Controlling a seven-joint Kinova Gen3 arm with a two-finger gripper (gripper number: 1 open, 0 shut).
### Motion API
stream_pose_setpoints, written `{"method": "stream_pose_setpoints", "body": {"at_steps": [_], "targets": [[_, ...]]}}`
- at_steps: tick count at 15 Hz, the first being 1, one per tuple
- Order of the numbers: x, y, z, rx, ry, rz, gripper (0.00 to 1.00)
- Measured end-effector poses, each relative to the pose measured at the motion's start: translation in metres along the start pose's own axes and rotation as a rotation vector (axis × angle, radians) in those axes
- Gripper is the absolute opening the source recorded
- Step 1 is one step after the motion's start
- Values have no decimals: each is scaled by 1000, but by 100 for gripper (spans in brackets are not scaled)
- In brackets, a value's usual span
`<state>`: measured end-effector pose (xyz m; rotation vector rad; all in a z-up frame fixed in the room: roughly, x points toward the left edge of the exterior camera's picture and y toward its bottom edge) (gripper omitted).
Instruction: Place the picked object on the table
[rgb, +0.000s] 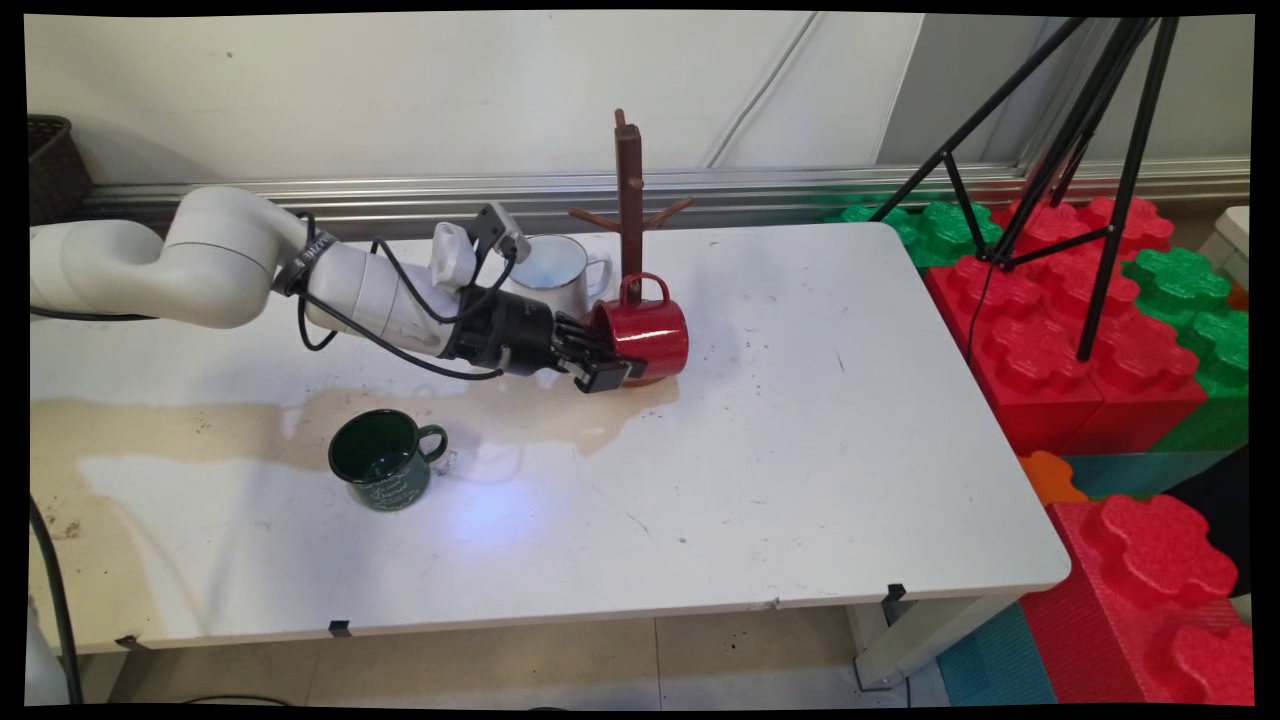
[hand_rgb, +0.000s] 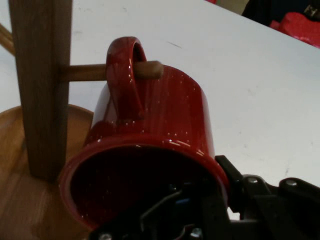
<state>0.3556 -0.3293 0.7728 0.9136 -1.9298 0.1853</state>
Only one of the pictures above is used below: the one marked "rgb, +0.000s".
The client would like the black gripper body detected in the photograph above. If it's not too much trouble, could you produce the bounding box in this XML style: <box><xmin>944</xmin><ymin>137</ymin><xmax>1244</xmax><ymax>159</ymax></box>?
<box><xmin>442</xmin><ymin>287</ymin><xmax>567</xmax><ymax>380</ymax></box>

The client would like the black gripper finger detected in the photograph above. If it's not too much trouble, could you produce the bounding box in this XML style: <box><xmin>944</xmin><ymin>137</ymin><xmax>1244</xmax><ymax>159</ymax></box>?
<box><xmin>558</xmin><ymin>352</ymin><xmax>635</xmax><ymax>395</ymax></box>
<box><xmin>553</xmin><ymin>312</ymin><xmax>613</xmax><ymax>363</ymax></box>

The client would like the red enamel mug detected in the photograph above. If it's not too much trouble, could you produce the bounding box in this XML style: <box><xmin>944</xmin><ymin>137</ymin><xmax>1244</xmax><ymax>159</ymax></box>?
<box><xmin>587</xmin><ymin>271</ymin><xmax>692</xmax><ymax>387</ymax></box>

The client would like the white enamel mug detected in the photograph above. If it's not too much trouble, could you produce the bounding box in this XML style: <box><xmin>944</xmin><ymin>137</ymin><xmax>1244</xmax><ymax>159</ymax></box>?
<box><xmin>498</xmin><ymin>233</ymin><xmax>614</xmax><ymax>323</ymax></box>

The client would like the brown wooden mug tree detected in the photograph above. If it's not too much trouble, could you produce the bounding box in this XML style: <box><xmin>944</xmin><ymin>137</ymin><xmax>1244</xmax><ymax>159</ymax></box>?
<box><xmin>566</xmin><ymin>108</ymin><xmax>696</xmax><ymax>391</ymax></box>

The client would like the dark green enamel mug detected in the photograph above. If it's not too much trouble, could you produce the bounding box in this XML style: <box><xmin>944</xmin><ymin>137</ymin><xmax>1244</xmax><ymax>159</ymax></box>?
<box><xmin>328</xmin><ymin>409</ymin><xmax>451</xmax><ymax>513</ymax></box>

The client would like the green foam block, flat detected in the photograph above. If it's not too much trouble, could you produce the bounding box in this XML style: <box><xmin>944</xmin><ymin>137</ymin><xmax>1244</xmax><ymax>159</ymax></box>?
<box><xmin>824</xmin><ymin>199</ymin><xmax>1006</xmax><ymax>271</ymax></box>

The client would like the white table leg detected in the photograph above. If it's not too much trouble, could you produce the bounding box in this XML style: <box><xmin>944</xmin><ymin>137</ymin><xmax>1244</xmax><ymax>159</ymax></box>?
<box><xmin>844</xmin><ymin>594</ymin><xmax>1025</xmax><ymax>692</ymax></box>

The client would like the large red foam block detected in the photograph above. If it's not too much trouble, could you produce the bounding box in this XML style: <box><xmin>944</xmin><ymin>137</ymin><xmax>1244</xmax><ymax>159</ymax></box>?
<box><xmin>924</xmin><ymin>196</ymin><xmax>1211</xmax><ymax>458</ymax></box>

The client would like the dark woven basket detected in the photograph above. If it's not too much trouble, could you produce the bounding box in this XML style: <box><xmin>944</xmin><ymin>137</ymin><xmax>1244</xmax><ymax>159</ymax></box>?
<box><xmin>27</xmin><ymin>114</ymin><xmax>97</xmax><ymax>228</ymax></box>

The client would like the teal floor mat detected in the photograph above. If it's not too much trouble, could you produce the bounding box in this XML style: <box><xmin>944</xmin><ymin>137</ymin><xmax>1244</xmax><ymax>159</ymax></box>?
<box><xmin>934</xmin><ymin>600</ymin><xmax>1059</xmax><ymax>707</ymax></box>

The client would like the black tripod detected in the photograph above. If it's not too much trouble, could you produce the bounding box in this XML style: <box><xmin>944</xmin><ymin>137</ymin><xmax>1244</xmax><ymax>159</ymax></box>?
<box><xmin>868</xmin><ymin>15</ymin><xmax>1183</xmax><ymax>364</ymax></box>

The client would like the red foam block, ribbed side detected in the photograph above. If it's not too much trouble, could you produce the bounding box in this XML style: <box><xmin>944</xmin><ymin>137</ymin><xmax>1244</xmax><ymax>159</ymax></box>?
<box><xmin>1018</xmin><ymin>494</ymin><xmax>1255</xmax><ymax>707</ymax></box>

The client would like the green foam block, tall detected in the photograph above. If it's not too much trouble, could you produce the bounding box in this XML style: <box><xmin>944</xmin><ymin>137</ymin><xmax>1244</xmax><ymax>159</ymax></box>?
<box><xmin>1120</xmin><ymin>247</ymin><xmax>1252</xmax><ymax>454</ymax></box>

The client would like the white grey wrist camera box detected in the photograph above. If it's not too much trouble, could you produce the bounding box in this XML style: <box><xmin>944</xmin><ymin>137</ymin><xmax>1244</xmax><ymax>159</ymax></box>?
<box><xmin>429</xmin><ymin>202</ymin><xmax>533</xmax><ymax>297</ymax></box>

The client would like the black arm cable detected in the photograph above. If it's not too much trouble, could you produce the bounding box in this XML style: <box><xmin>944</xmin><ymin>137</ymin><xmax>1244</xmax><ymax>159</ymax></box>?
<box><xmin>28</xmin><ymin>208</ymin><xmax>519</xmax><ymax>383</ymax></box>

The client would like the aluminium wall rail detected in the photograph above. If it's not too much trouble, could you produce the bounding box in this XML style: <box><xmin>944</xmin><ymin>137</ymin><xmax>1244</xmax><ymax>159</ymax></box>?
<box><xmin>80</xmin><ymin>157</ymin><xmax>1252</xmax><ymax>246</ymax></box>

